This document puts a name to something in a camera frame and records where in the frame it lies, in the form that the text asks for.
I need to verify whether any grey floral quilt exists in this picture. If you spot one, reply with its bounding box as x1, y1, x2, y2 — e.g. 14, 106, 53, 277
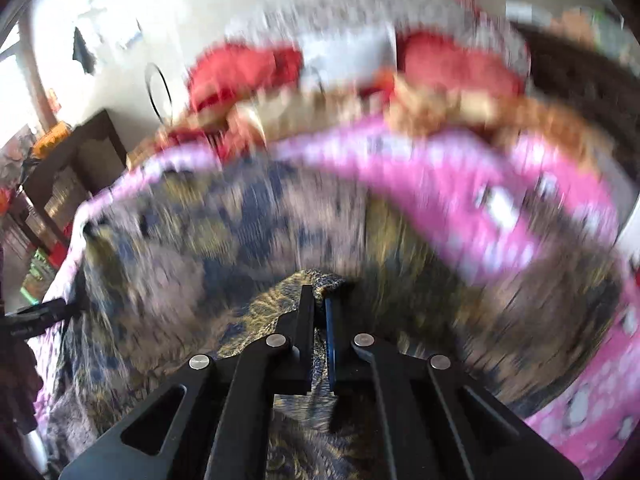
225, 0, 531, 61

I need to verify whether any dark wooden cabinet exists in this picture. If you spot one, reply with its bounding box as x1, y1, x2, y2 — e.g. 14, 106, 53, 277
22, 110, 128, 266

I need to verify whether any brown blue patterned garment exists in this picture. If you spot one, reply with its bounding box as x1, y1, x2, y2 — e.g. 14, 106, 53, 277
45, 157, 618, 480

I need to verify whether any white pillow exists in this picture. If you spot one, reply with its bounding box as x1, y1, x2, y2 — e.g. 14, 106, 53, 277
300, 25, 396, 91

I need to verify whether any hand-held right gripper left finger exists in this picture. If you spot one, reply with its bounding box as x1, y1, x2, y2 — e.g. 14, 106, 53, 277
59, 284, 317, 480

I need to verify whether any dark wall hanging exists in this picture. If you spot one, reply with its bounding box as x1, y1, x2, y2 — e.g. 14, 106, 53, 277
72, 25, 96, 73

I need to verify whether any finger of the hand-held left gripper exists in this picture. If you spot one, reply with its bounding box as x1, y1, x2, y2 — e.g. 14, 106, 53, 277
0, 297, 68, 338

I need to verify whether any pink penguin print blanket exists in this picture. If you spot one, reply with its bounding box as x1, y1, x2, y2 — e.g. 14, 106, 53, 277
27, 115, 640, 480

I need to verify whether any orange floral satin blanket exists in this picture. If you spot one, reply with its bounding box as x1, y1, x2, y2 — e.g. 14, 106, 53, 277
127, 75, 601, 161

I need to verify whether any dark wooden headboard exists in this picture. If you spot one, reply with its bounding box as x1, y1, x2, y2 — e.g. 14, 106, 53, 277
520, 22, 640, 141

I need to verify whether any red heart pillow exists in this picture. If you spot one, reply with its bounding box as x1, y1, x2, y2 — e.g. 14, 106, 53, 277
397, 32, 523, 98
187, 42, 303, 113

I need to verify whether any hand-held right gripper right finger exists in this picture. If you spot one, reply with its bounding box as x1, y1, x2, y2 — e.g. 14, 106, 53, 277
325, 290, 583, 480

